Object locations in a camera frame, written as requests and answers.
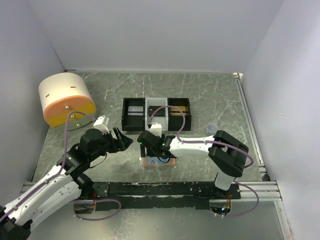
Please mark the white card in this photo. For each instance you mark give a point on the white card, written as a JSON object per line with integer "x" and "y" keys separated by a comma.
{"x": 135, "y": 110}

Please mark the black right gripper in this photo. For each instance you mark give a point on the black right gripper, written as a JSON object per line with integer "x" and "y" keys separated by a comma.
{"x": 148, "y": 152}

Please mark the gold card in tray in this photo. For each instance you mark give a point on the gold card in tray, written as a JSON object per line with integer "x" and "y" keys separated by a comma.
{"x": 179, "y": 111}

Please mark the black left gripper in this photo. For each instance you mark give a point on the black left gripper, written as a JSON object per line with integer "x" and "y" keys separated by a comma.
{"x": 124, "y": 141}

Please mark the small clear plastic cup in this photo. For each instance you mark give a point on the small clear plastic cup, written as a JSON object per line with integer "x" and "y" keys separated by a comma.
{"x": 210, "y": 129}

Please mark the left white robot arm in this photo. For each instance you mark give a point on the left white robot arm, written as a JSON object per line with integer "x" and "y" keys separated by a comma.
{"x": 65, "y": 182}

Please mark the white aluminium corner rail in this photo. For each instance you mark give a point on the white aluminium corner rail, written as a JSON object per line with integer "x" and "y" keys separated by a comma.
{"x": 258, "y": 156}

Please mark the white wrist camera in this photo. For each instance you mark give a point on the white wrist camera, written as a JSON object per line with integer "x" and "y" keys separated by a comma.
{"x": 101, "y": 124}
{"x": 156, "y": 129}

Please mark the black white three-compartment tray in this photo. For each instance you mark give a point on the black white three-compartment tray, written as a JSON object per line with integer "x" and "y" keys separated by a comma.
{"x": 169, "y": 123}

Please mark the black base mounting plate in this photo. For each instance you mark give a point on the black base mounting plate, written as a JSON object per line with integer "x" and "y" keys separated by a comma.
{"x": 149, "y": 195}

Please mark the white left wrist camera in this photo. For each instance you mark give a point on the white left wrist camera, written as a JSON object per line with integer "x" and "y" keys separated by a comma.
{"x": 101, "y": 124}

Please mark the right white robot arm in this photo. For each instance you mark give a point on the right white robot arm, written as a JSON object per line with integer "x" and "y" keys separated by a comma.
{"x": 228, "y": 153}

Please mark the black credit card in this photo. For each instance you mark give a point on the black credit card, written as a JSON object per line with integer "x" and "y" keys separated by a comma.
{"x": 156, "y": 111}

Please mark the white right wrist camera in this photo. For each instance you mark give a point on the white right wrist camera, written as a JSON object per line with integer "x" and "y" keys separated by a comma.
{"x": 156, "y": 129}

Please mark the white orange drawer cabinet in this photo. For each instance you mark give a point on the white orange drawer cabinet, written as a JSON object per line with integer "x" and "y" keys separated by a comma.
{"x": 63, "y": 93}

